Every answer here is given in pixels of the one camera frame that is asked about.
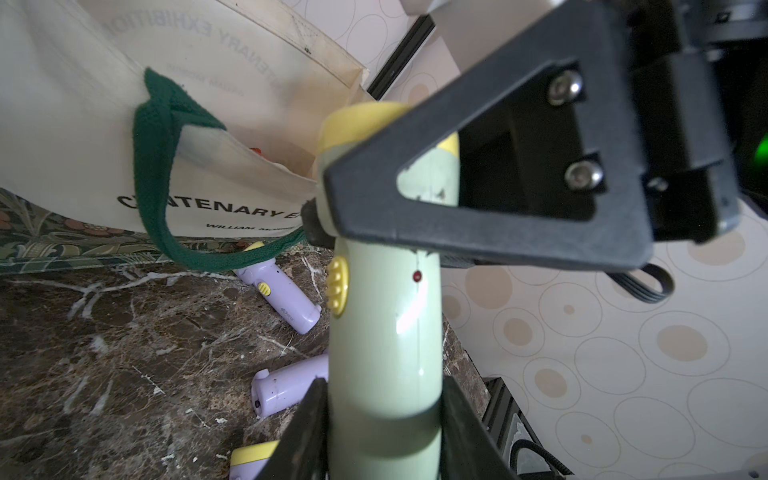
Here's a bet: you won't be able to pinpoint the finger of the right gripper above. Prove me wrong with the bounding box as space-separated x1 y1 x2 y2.
323 1 653 271

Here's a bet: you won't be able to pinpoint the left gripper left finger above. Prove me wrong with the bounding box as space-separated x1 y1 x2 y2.
256 378 329 480

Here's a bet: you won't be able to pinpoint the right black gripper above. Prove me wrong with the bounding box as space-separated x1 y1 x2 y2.
623 1 767 243

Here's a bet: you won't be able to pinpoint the pale green flashlight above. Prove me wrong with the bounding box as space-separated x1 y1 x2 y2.
316 102 460 479

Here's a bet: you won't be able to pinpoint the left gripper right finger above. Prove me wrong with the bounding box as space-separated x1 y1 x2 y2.
440 376 516 480

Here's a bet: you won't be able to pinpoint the purple flashlight yellow head sideways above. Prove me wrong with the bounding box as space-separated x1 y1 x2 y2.
251 353 329 418

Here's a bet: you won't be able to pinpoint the cream green tote bag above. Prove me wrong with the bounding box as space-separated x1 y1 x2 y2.
1 1 371 274

